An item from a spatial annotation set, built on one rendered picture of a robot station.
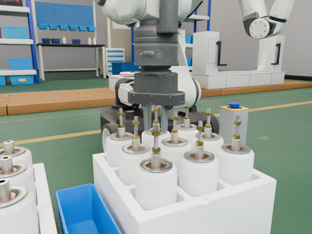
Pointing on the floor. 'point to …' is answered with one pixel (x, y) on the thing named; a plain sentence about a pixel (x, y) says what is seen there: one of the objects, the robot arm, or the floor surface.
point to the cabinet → (116, 52)
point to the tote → (123, 67)
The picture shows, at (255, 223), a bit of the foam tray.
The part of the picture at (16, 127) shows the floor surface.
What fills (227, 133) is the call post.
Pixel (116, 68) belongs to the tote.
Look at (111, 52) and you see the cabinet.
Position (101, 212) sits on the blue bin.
